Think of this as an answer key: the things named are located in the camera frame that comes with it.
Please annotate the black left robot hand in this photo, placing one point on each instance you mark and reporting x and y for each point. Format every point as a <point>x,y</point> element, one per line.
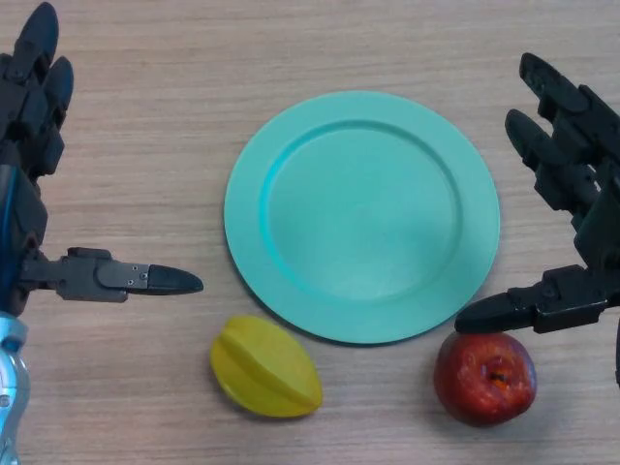
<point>29,145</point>

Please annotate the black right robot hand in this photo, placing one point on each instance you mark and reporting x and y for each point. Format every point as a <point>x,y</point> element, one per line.
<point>596,213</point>

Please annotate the yellow starfruit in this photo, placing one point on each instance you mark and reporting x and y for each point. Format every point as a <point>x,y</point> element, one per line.
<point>264,368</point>

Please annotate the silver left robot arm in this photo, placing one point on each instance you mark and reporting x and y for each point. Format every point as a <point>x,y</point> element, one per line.
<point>10,378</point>

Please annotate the teal round plate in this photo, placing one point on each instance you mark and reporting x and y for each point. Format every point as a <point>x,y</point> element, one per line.
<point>361,218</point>

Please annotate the red apple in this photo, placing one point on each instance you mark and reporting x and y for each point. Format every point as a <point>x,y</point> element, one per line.
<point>484,382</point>

